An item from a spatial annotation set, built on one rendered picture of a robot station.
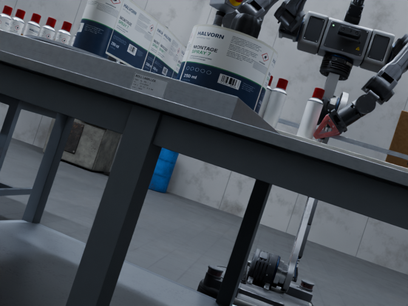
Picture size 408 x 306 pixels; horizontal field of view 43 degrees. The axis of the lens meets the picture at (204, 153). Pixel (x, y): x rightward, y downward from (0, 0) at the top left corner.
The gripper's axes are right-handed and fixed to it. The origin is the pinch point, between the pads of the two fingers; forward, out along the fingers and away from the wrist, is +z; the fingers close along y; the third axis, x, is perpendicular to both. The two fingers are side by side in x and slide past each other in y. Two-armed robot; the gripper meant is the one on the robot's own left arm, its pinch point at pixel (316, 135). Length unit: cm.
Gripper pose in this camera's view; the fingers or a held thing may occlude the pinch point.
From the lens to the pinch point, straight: 171.4
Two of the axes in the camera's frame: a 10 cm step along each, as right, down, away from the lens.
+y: -3.1, -1.1, -9.4
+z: -8.1, 5.5, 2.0
